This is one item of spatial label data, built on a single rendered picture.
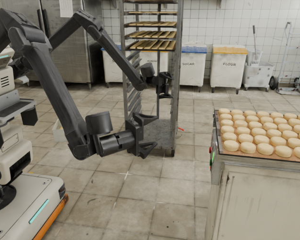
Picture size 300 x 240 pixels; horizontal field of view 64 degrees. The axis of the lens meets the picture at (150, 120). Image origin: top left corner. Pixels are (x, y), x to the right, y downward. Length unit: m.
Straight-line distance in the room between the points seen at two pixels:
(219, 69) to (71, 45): 2.51
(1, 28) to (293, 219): 1.20
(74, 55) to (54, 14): 0.69
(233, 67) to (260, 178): 3.44
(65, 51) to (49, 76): 3.69
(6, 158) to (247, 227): 1.17
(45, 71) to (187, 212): 1.45
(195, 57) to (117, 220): 3.07
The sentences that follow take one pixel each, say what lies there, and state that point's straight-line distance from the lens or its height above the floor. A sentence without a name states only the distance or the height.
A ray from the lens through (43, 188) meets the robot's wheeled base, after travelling 1.78.
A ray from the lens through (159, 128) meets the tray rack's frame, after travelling 2.66.
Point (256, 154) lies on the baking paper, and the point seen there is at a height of 0.90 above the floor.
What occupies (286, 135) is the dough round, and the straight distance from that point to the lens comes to 1.04.
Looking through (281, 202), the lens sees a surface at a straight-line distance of 1.06.
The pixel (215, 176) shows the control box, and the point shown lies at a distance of 1.02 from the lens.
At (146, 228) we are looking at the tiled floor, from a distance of 1.78.
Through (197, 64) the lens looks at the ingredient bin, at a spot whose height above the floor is 0.50.
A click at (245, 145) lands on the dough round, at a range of 0.89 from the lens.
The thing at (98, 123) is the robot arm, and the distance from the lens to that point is 0.68.
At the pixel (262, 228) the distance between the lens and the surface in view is 1.14.
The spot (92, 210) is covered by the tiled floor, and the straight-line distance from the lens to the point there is 1.94.
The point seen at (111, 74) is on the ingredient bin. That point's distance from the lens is 4.50.
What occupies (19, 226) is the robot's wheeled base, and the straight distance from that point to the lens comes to 1.60.
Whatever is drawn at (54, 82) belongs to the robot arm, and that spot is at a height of 1.16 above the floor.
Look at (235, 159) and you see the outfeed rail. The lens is 0.93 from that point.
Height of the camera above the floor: 1.35
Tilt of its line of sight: 25 degrees down
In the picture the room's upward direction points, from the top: straight up
